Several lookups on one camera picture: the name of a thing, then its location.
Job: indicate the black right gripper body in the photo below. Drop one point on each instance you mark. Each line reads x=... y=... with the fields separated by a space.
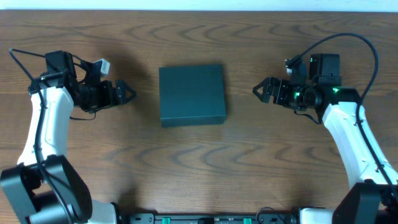
x=286 y=94

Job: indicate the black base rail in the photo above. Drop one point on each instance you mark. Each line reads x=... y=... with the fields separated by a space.
x=262 y=218

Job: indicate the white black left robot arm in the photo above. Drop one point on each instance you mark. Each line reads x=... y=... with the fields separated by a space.
x=43 y=187

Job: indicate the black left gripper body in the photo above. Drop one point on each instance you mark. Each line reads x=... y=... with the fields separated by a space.
x=92 y=98

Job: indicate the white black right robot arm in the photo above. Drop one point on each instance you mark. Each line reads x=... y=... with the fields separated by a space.
x=370 y=176

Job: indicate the black container box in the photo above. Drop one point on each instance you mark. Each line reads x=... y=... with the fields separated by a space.
x=192 y=95

